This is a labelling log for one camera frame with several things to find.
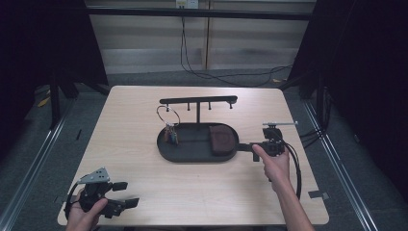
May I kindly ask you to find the person's left hand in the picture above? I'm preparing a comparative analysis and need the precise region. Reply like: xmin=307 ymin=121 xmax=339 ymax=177
xmin=65 ymin=192 xmax=109 ymax=231

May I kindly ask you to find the silver metal floor rail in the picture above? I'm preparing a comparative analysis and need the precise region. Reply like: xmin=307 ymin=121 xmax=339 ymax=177
xmin=301 ymin=99 xmax=381 ymax=231
xmin=0 ymin=95 xmax=76 ymax=231

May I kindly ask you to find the black metal stand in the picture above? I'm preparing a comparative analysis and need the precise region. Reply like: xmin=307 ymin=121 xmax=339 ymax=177
xmin=48 ymin=82 xmax=62 ymax=131
xmin=316 ymin=76 xmax=325 ymax=129

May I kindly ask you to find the person's right hand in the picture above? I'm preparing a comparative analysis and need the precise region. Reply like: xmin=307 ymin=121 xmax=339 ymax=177
xmin=251 ymin=143 xmax=292 ymax=193

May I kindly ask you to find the long black wall cable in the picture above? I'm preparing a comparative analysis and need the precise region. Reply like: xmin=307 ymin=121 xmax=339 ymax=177
xmin=180 ymin=15 xmax=293 ymax=89

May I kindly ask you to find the white power outlet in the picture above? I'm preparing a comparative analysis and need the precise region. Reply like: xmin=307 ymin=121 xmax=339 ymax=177
xmin=175 ymin=0 xmax=200 ymax=10

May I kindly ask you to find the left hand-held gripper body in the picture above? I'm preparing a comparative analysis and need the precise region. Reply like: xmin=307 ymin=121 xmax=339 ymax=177
xmin=77 ymin=167 xmax=128 ymax=219

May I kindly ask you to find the black key rack with tray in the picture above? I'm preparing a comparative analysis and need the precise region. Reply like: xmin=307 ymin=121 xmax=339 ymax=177
xmin=156 ymin=94 xmax=241 ymax=164

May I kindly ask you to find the black curtain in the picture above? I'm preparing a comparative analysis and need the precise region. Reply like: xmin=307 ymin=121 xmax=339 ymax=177
xmin=0 ymin=0 xmax=109 ymax=162
xmin=288 ymin=0 xmax=408 ymax=206

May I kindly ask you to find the brown zip pouch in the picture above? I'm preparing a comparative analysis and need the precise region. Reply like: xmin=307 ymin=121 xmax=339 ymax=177
xmin=208 ymin=124 xmax=239 ymax=157

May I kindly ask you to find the bundle of black cables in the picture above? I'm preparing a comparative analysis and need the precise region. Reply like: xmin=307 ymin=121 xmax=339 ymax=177
xmin=299 ymin=126 xmax=325 ymax=149

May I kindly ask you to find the right hand-held gripper cable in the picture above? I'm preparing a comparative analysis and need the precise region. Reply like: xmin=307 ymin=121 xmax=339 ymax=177
xmin=278 ymin=137 xmax=303 ymax=200

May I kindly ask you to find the key ring with colourful tags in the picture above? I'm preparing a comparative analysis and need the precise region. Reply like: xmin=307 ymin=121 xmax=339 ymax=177
xmin=156 ymin=105 xmax=181 ymax=146

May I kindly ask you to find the black horizontal frame bar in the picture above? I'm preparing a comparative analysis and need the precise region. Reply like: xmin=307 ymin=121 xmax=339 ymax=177
xmin=86 ymin=7 xmax=314 ymax=21

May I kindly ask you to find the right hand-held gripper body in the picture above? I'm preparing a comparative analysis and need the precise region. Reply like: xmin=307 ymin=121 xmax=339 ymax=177
xmin=258 ymin=120 xmax=299 ymax=158

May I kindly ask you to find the grey tape strip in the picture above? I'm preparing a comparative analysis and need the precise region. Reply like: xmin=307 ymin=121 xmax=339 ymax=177
xmin=307 ymin=190 xmax=330 ymax=200

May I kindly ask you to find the hand-held gripper cable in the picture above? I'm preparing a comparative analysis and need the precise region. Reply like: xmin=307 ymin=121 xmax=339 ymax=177
xmin=63 ymin=182 xmax=85 ymax=220
xmin=278 ymin=137 xmax=303 ymax=200

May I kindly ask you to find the left hand-held gripper cable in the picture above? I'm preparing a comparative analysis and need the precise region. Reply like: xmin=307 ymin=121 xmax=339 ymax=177
xmin=63 ymin=182 xmax=85 ymax=220

